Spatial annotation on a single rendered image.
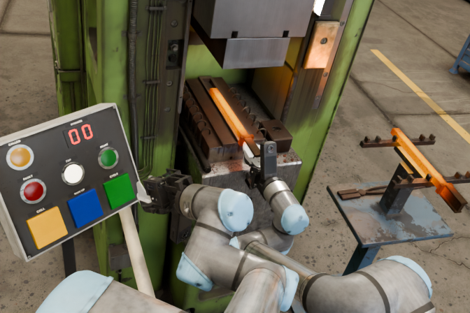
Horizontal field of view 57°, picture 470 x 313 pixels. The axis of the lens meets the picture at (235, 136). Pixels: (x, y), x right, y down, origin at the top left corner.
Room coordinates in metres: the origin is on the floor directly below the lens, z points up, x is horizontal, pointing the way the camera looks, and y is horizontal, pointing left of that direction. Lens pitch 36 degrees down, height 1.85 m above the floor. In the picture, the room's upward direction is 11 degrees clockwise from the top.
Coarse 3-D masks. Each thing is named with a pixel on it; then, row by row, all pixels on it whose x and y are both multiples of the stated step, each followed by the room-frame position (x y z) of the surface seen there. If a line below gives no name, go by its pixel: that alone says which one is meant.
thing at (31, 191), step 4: (28, 184) 0.68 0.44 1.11; (32, 184) 0.68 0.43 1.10; (36, 184) 0.69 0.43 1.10; (40, 184) 0.69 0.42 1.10; (24, 188) 0.67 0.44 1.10; (28, 188) 0.67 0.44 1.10; (32, 188) 0.68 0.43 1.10; (36, 188) 0.68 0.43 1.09; (40, 188) 0.69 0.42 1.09; (24, 192) 0.66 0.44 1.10; (28, 192) 0.66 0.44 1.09; (32, 192) 0.67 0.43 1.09; (36, 192) 0.68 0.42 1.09; (40, 192) 0.68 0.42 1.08; (24, 196) 0.66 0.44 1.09; (28, 196) 0.66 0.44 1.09; (32, 196) 0.67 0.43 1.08; (36, 196) 0.67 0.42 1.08; (40, 196) 0.68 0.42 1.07; (32, 200) 0.66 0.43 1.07
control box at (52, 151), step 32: (32, 128) 0.79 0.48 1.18; (64, 128) 0.80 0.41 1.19; (96, 128) 0.86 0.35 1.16; (0, 160) 0.67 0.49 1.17; (32, 160) 0.71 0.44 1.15; (64, 160) 0.76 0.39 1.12; (96, 160) 0.81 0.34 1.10; (128, 160) 0.87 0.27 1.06; (0, 192) 0.63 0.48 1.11; (64, 192) 0.72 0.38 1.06; (96, 192) 0.77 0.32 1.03; (64, 224) 0.67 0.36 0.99; (32, 256) 0.59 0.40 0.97
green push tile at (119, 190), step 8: (120, 176) 0.83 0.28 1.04; (128, 176) 0.84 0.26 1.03; (104, 184) 0.79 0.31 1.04; (112, 184) 0.80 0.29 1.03; (120, 184) 0.81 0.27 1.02; (128, 184) 0.83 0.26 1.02; (112, 192) 0.79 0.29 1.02; (120, 192) 0.80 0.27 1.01; (128, 192) 0.82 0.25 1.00; (112, 200) 0.78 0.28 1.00; (120, 200) 0.79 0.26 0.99; (128, 200) 0.81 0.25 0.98; (112, 208) 0.77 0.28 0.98
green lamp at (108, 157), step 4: (104, 152) 0.84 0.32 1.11; (108, 152) 0.84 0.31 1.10; (112, 152) 0.85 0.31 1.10; (104, 156) 0.83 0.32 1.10; (108, 156) 0.84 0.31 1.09; (112, 156) 0.84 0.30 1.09; (104, 160) 0.82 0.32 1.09; (108, 160) 0.83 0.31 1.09; (112, 160) 0.84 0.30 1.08; (104, 164) 0.82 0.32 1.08; (108, 164) 0.83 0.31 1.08; (112, 164) 0.83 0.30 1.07
